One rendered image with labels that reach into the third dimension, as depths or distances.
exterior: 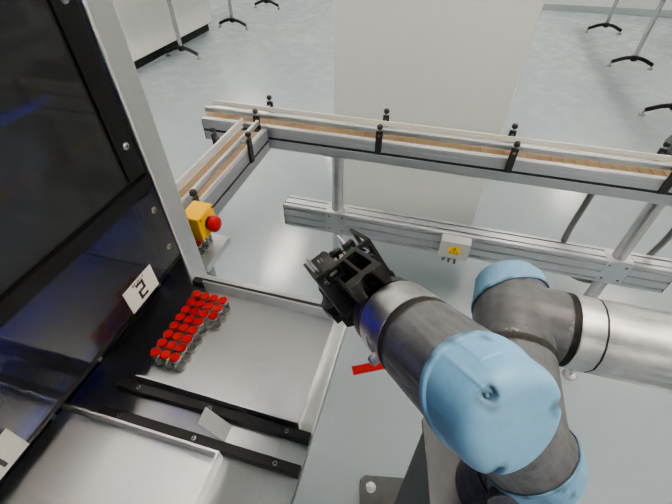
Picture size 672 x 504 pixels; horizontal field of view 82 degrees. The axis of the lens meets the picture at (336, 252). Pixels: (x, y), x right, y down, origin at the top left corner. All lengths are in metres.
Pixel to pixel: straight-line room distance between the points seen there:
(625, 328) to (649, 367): 0.04
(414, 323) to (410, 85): 1.79
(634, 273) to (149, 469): 1.73
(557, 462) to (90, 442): 0.76
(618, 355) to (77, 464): 0.82
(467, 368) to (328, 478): 1.45
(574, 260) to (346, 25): 1.40
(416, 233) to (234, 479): 1.23
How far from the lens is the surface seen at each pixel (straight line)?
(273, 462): 0.76
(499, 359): 0.25
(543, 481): 0.35
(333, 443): 1.71
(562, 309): 0.42
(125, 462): 0.85
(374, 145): 1.47
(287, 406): 0.81
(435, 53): 1.97
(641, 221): 1.76
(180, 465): 0.81
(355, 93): 2.08
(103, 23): 0.76
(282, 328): 0.90
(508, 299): 0.41
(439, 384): 0.25
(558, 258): 1.79
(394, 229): 1.70
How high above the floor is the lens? 1.61
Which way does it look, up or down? 44 degrees down
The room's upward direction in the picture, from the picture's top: straight up
